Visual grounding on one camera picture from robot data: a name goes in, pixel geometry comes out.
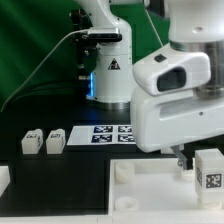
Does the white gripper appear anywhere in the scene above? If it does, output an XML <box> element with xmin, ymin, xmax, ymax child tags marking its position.
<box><xmin>130</xmin><ymin>87</ymin><xmax>224</xmax><ymax>170</ymax></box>

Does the white square table top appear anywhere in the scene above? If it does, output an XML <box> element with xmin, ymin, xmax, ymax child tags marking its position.
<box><xmin>109</xmin><ymin>158</ymin><xmax>224</xmax><ymax>224</ymax></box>

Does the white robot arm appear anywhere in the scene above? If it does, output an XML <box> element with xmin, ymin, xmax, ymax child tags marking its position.
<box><xmin>76</xmin><ymin>0</ymin><xmax>224</xmax><ymax>170</ymax></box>

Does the white sheet with markers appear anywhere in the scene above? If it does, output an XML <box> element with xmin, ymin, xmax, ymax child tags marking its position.
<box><xmin>67</xmin><ymin>125</ymin><xmax>135</xmax><ymax>146</ymax></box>

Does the white left corner obstacle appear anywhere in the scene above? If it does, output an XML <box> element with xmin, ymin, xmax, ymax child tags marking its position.
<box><xmin>0</xmin><ymin>166</ymin><xmax>10</xmax><ymax>197</ymax></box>

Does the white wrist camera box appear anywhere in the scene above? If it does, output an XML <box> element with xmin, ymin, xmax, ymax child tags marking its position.
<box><xmin>133</xmin><ymin>49</ymin><xmax>211</xmax><ymax>96</ymax></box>

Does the black cables bundle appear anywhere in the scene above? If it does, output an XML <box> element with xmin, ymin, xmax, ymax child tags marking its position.
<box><xmin>6</xmin><ymin>79</ymin><xmax>88</xmax><ymax>104</ymax></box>

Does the black camera on mount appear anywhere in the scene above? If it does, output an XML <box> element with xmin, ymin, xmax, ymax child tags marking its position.
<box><xmin>70</xmin><ymin>9</ymin><xmax>122</xmax><ymax>81</ymax></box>

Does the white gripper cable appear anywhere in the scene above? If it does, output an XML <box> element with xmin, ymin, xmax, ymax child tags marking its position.
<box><xmin>143</xmin><ymin>0</ymin><xmax>165</xmax><ymax>49</ymax></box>

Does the grey camera cable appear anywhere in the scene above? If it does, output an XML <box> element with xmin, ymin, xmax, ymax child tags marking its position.
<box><xmin>0</xmin><ymin>29</ymin><xmax>89</xmax><ymax>113</ymax></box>

